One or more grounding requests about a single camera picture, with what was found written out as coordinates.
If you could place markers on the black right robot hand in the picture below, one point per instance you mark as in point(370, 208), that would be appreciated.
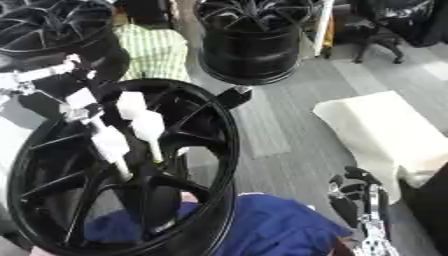
point(350, 203)

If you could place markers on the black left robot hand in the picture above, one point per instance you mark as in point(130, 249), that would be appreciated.
point(49, 101)

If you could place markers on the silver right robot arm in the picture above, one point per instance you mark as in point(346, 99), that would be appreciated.
point(376, 241)

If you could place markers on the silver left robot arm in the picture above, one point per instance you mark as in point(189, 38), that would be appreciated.
point(35, 76)

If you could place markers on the white pin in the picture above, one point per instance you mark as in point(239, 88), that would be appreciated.
point(80, 97)
point(130, 104)
point(109, 143)
point(149, 127)

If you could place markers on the large black spoked wheel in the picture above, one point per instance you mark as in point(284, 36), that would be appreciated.
point(224, 140)

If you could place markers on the black wheel stand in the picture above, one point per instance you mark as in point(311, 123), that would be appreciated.
point(233, 97)

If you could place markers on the black spoked wheel on stand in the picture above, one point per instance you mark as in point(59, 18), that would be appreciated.
point(251, 50)

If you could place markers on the white foam pad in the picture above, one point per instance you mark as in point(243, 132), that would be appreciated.
point(379, 133)

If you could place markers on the white upright board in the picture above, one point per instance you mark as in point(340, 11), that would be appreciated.
point(324, 26)

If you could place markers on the black office chair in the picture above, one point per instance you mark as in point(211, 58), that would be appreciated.
point(379, 26)

